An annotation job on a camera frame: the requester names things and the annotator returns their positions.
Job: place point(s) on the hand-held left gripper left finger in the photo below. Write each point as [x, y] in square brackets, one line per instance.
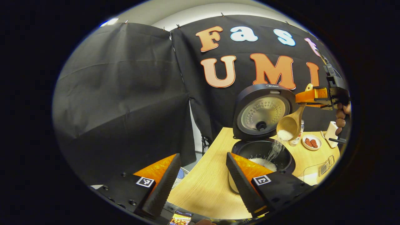
[162, 190]

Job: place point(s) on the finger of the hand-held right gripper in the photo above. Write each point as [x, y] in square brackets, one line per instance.
[325, 106]
[312, 95]

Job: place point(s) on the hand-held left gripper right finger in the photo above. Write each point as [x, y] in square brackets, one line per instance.
[242, 187]

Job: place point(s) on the white rice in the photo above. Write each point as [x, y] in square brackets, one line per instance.
[265, 163]

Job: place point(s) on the wooden spoon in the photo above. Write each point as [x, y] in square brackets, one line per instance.
[289, 123]

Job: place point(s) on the dark grey rice cooker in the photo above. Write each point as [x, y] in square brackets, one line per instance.
[250, 93]

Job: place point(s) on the blue and white object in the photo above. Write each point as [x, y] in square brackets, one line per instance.
[180, 173]

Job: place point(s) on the white toaster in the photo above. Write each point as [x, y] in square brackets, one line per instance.
[331, 132]

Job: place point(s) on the smartphone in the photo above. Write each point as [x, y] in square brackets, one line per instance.
[180, 218]

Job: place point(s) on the red meat piece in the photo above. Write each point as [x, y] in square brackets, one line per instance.
[308, 142]
[314, 143]

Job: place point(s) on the white round plate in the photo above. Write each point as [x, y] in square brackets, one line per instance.
[312, 149]

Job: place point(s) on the clear drink bottle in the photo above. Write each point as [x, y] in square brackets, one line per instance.
[295, 140]

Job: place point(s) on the black tripod stand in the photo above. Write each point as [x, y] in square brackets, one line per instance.
[206, 145]

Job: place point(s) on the black backdrop cloth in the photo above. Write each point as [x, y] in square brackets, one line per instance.
[125, 109]

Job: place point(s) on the ceiling light strip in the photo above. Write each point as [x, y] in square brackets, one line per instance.
[109, 22]

